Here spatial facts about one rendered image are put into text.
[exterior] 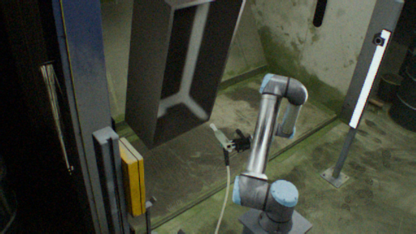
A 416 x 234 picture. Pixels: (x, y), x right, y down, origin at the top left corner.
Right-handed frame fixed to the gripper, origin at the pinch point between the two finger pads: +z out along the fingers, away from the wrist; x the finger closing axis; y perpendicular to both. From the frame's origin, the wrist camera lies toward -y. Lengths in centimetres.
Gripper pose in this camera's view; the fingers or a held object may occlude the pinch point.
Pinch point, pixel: (223, 144)
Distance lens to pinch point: 259.5
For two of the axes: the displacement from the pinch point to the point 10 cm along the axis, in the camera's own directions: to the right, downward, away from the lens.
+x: -2.2, -2.6, 9.4
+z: -9.6, 2.1, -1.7
